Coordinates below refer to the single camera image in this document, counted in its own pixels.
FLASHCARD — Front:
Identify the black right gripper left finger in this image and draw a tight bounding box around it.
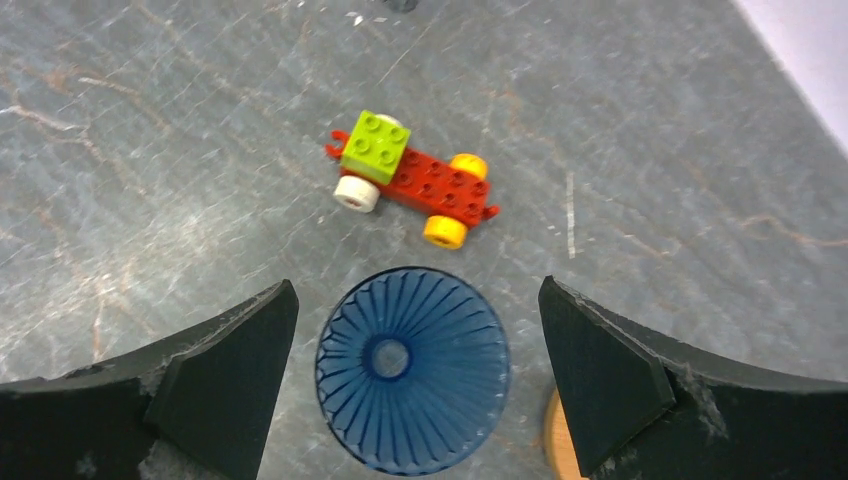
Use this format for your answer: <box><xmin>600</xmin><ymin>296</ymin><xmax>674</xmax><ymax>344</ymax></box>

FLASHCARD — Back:
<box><xmin>1</xmin><ymin>280</ymin><xmax>299</xmax><ymax>479</ymax></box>

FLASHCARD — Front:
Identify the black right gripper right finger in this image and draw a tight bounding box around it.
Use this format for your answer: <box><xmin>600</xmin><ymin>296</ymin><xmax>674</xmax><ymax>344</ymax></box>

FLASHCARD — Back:
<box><xmin>538</xmin><ymin>277</ymin><xmax>847</xmax><ymax>479</ymax></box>

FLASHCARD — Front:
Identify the wooden ring dripper stand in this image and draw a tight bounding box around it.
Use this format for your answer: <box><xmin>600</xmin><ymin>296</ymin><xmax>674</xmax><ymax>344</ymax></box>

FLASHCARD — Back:
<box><xmin>543</xmin><ymin>389</ymin><xmax>586</xmax><ymax>480</ymax></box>

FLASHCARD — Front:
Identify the blue plastic coffee dripper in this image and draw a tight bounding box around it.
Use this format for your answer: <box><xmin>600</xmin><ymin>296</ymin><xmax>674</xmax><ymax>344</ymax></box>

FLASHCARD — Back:
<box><xmin>315</xmin><ymin>266</ymin><xmax>511</xmax><ymax>477</ymax></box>

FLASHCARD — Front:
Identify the red toy brick car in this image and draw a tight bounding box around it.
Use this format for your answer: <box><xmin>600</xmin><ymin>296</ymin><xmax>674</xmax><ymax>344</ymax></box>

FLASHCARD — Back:
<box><xmin>325</xmin><ymin>110</ymin><xmax>500</xmax><ymax>250</ymax></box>

